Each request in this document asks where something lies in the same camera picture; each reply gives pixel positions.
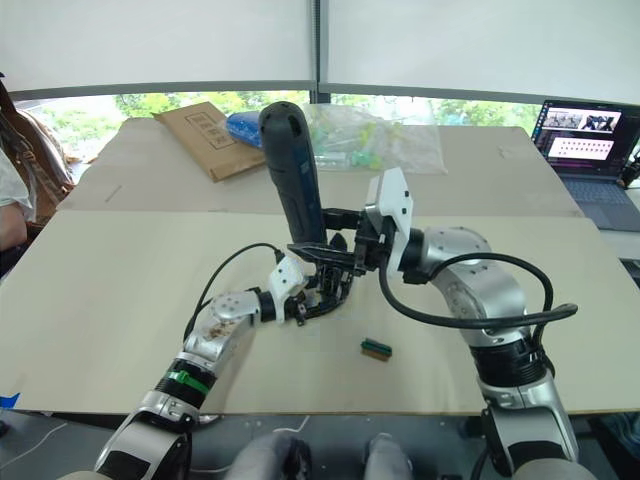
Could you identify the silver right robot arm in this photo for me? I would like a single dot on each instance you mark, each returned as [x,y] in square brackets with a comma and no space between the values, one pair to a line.
[480,295]

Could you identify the dark blue electric screwdriver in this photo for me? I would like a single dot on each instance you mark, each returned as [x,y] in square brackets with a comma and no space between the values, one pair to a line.
[295,170]

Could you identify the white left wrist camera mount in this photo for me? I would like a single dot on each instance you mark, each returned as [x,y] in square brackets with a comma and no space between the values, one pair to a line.
[285,280]

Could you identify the white roller blind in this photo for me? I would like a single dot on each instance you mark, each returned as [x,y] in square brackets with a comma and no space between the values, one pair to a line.
[480,40]
[150,40]

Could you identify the person in white shirt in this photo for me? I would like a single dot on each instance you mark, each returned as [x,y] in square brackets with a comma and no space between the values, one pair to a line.
[10,200]

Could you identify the brown cardboard envelope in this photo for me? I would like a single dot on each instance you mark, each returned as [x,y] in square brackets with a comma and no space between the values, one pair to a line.
[210,140]

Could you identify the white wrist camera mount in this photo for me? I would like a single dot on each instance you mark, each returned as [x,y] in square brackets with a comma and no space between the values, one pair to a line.
[285,280]
[395,200]

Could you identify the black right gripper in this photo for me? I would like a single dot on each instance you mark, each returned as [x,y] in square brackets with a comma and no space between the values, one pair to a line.
[370,245]

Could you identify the grey window frame post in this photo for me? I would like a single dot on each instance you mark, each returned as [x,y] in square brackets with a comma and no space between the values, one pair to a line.
[318,50]

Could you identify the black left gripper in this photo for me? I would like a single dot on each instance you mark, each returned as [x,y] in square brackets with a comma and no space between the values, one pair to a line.
[301,306]

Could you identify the small green brown block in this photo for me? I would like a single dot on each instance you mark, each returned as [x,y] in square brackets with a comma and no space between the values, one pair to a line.
[377,350]

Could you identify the grey rounded shape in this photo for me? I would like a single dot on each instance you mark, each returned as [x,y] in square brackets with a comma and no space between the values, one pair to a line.
[387,457]
[272,457]

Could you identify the clear bag of green parts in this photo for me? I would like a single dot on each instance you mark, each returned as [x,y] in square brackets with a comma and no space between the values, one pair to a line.
[390,145]

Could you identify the black and white device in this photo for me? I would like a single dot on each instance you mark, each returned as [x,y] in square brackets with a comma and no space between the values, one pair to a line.
[631,170]

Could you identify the blue tape strip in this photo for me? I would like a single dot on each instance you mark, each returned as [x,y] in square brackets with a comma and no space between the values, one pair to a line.
[9,401]

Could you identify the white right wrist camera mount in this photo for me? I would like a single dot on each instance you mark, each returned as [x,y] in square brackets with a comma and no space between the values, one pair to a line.
[395,200]

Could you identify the open laptop computer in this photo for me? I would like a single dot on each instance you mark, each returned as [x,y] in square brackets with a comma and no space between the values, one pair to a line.
[585,145]

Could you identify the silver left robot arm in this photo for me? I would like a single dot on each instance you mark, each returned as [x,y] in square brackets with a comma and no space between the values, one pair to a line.
[230,310]

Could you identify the blue plastic bag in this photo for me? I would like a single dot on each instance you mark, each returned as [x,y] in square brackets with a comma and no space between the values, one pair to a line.
[245,129]

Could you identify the black pointed finger piece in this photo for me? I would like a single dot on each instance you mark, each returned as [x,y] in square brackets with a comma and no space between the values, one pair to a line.
[341,242]

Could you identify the brown patterned bag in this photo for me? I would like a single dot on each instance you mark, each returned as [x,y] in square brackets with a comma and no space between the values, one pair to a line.
[45,160]

